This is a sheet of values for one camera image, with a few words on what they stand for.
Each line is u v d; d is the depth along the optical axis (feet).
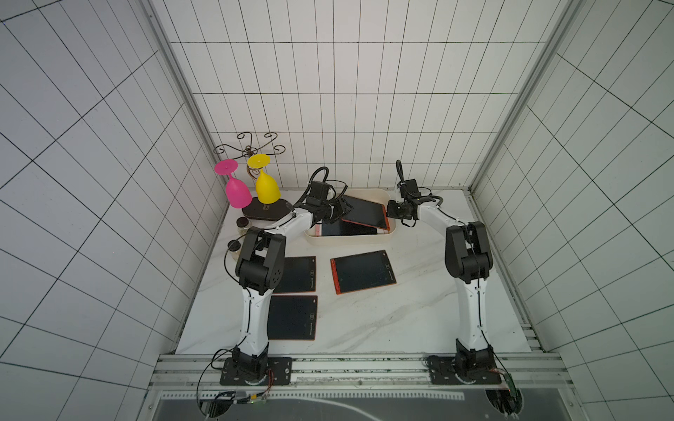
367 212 3.72
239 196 3.03
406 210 2.69
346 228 3.53
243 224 3.12
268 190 2.97
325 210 2.82
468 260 1.96
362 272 3.05
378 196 3.57
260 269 1.84
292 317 2.75
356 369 2.44
